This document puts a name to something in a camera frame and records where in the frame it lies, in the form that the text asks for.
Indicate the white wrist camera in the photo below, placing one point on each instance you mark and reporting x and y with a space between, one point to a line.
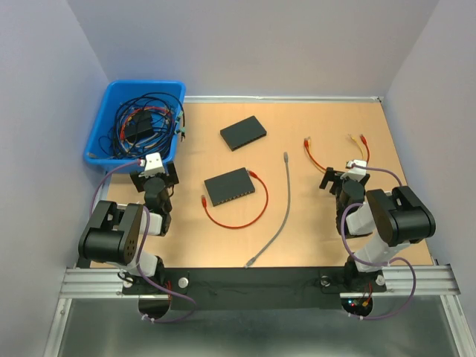
356 166
152 165

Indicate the aluminium rail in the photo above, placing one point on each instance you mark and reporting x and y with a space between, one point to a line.
103 283

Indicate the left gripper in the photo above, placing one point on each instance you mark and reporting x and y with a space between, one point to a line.
168 179

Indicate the black network switch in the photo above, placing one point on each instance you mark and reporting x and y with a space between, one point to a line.
229 186
243 132

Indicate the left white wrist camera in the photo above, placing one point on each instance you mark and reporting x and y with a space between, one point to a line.
152 165

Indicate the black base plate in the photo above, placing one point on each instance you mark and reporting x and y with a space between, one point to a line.
265 288

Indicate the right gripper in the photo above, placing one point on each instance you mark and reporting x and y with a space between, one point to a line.
331 174

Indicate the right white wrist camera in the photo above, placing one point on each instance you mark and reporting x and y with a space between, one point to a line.
356 166

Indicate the blue plastic bin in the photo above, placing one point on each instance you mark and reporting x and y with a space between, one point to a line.
136 118

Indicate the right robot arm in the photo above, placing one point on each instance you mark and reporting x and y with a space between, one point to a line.
375 226

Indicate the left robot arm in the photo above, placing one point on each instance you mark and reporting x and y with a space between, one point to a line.
116 234

